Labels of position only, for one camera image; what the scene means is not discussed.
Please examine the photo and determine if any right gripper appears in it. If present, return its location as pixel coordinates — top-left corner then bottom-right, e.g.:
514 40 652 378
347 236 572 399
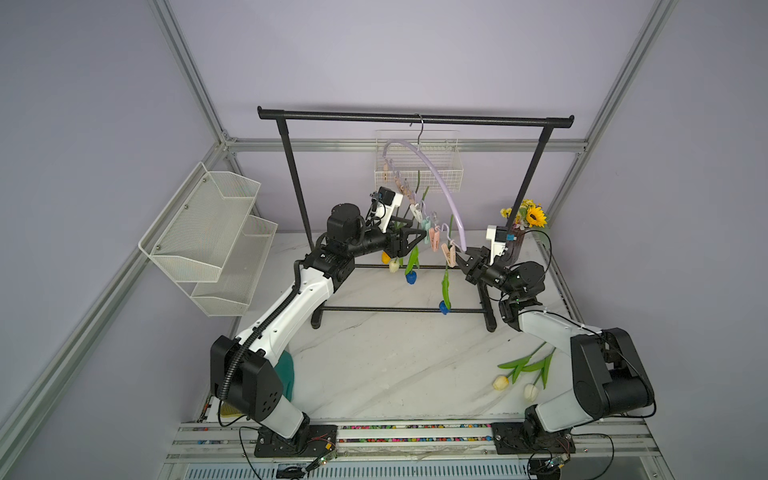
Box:
450 247 517 299

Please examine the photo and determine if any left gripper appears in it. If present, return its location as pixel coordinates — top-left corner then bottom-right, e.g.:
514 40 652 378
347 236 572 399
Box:
347 218 425 260

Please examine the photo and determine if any blue tulip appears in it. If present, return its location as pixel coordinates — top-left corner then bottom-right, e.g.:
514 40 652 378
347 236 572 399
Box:
439 216 455 315
405 186 424 285

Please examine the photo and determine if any black clothes rack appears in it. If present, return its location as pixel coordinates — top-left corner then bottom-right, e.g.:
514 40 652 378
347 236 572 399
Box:
257 107 575 332

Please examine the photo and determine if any purple clip hanger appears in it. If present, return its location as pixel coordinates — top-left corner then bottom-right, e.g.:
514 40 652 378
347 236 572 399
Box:
374 114 467 255

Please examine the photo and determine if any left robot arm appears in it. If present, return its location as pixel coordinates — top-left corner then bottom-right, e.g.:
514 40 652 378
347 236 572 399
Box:
210 202 427 443

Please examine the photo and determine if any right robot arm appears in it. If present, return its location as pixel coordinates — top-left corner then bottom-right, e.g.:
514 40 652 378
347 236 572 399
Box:
456 247 655 436

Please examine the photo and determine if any sunflower bouquet in vase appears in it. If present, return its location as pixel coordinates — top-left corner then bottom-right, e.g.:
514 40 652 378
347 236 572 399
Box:
500 199 548 241

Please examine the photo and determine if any green work glove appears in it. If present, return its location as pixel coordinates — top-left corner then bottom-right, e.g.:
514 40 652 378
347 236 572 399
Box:
274 351 295 401

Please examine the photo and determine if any white mesh tiered shelf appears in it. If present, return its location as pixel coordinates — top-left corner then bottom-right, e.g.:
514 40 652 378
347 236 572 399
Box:
138 163 277 317

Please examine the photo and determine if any black yellow work glove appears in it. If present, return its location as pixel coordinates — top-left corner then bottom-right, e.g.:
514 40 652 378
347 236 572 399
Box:
218 402 242 421

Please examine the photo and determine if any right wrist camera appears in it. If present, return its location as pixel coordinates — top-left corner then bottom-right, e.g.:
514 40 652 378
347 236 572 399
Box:
486 225 516 265

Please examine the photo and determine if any white wire wall basket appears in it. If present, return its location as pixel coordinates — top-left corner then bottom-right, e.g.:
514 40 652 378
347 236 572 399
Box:
373 130 464 194

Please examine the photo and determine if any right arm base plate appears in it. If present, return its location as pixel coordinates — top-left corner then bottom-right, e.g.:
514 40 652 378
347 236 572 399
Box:
491 422 575 455

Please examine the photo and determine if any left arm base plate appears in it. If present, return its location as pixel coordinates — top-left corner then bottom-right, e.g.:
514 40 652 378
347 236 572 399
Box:
253 424 338 458

